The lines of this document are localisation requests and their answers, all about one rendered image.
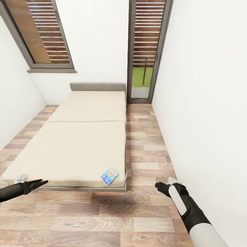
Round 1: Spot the board game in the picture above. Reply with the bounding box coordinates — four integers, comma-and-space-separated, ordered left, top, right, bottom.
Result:
101, 167, 119, 185

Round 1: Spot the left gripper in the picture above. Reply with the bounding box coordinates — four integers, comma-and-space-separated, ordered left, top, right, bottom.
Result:
4, 179, 48, 201

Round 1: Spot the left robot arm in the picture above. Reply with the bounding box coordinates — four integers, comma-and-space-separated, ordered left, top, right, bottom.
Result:
0, 173, 48, 203

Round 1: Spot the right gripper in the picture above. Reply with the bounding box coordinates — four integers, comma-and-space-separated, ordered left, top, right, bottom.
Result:
155, 182, 171, 197

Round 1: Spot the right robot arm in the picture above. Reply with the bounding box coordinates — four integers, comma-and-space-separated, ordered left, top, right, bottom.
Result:
155, 177, 229, 247

